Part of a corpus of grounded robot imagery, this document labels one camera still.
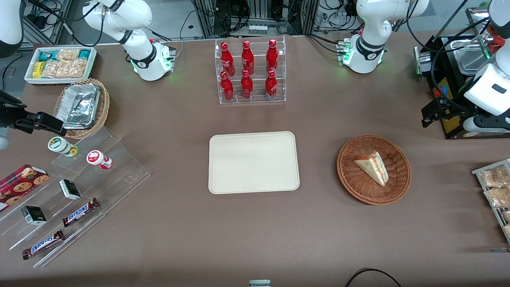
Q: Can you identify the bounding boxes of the cream plastic tray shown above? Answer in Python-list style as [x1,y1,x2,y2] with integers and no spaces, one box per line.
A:
[208,131,300,195]

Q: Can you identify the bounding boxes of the red lid yogurt cup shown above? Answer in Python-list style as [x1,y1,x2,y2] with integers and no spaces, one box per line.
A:
[86,150,113,170]

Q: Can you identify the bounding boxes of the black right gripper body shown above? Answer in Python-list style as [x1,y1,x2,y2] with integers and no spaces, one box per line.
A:
[0,91,28,128]

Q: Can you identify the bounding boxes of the black base cable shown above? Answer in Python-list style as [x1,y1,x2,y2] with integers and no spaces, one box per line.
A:
[174,8,208,60]

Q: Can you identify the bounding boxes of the aluminium frame rack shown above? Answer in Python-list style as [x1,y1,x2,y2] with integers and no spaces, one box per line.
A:
[192,0,320,39]

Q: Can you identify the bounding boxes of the clear cracker bag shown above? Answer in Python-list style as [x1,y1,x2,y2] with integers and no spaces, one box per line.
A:
[56,48,81,61]
[41,59,87,79]

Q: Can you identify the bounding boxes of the black food warmer appliance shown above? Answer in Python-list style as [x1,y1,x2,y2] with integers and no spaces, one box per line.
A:
[414,34,510,140]

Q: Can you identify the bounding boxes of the triangle sandwich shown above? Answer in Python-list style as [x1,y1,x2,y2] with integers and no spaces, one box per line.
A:
[354,151,389,187]

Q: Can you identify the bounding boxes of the steel pan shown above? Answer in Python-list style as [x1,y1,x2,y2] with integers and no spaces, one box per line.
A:
[449,39,493,76]

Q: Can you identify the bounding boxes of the small black box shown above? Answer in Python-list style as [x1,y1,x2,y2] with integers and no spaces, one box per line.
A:
[21,206,47,226]
[59,179,82,201]

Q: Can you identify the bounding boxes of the green lid yogurt cup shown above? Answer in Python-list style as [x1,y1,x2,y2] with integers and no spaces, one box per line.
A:
[48,136,78,157]

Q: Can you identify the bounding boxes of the clear acrylic bottle rack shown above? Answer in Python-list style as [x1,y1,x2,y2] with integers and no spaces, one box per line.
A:
[214,35,286,105]

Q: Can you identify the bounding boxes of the red cola bottle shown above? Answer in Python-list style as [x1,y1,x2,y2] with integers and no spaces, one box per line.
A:
[220,71,235,102]
[241,69,254,99]
[220,42,235,77]
[241,40,255,75]
[266,39,279,73]
[265,70,278,100]

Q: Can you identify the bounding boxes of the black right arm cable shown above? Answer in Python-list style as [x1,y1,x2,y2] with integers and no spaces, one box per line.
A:
[24,0,106,47]

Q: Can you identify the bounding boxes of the round brown wicker basket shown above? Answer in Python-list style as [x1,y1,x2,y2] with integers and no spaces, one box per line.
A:
[337,135,412,206]

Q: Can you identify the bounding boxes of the red plaid cookie box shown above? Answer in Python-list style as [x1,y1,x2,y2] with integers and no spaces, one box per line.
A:
[0,164,50,212]

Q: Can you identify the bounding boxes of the light wicker basket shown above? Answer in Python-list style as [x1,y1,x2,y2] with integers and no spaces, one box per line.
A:
[53,78,110,140]

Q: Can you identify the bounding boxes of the tray of packaged snacks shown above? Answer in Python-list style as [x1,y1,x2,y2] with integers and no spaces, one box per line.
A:
[472,158,510,244]

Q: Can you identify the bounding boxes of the silver foil tray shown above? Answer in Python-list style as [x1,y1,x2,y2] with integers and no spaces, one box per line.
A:
[55,83,101,130]

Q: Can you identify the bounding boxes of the clear acrylic stepped display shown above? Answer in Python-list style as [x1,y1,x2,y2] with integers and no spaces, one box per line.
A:
[0,127,151,268]

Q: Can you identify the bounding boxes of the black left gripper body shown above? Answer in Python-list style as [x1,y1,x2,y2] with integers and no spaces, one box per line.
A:
[440,104,474,120]

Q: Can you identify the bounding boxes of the white snack bin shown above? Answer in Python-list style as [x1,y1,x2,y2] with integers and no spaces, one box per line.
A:
[24,46,98,86]

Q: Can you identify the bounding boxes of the steel tray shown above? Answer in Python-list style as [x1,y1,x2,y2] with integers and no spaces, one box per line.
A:
[465,6,494,38]

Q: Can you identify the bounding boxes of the snickers chocolate bar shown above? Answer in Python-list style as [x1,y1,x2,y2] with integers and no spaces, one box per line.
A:
[62,198,100,228]
[22,230,65,260]

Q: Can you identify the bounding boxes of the black floor cable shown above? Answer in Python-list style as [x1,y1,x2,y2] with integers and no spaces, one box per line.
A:
[345,268,401,287]

